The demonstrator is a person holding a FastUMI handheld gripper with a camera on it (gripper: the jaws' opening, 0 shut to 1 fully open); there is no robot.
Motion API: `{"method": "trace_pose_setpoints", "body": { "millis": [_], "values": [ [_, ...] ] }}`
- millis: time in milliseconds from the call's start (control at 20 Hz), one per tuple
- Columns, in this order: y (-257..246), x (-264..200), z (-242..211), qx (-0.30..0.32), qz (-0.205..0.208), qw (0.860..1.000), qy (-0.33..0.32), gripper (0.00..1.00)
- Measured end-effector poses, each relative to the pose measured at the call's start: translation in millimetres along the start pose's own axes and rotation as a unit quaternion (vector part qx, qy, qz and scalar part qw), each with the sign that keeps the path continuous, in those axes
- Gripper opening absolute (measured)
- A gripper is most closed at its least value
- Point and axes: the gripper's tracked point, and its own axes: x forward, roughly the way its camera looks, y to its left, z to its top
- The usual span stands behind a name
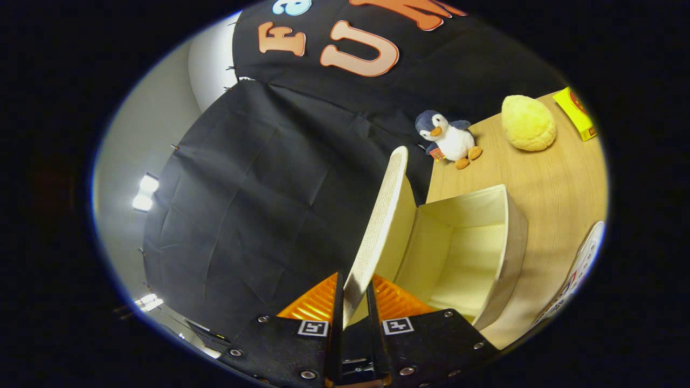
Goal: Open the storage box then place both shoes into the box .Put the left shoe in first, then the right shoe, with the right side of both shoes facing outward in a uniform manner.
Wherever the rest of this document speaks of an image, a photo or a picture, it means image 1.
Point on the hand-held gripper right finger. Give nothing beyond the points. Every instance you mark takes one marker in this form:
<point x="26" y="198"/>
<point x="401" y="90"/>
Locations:
<point x="371" y="304"/>

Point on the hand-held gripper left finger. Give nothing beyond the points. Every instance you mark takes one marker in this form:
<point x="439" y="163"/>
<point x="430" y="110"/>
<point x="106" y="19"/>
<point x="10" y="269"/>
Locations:
<point x="339" y="307"/>

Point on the beige fabric storage box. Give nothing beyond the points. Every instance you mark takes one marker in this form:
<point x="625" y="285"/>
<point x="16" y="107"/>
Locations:
<point x="458" y="253"/>

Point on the white canvas shoe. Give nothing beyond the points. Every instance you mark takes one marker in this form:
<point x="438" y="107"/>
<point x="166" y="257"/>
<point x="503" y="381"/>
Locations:
<point x="579" y="269"/>

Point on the black backdrop cloth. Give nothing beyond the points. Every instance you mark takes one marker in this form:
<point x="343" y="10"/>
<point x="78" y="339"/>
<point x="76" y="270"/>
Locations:
<point x="269" y="205"/>

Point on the penguin plush toy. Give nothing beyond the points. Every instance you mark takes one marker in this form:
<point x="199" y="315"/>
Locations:
<point x="453" y="141"/>

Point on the ceiling light strip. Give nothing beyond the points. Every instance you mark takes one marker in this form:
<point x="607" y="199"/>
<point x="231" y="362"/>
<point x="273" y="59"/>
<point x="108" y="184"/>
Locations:
<point x="148" y="302"/>
<point x="144" y="194"/>

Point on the yellow round plush bun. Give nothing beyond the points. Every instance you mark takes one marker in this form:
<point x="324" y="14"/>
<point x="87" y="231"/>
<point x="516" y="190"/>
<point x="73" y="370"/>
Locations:
<point x="528" y="123"/>

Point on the yellow book red circle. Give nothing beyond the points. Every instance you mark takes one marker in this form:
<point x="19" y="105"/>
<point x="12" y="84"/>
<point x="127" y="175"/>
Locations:
<point x="577" y="112"/>

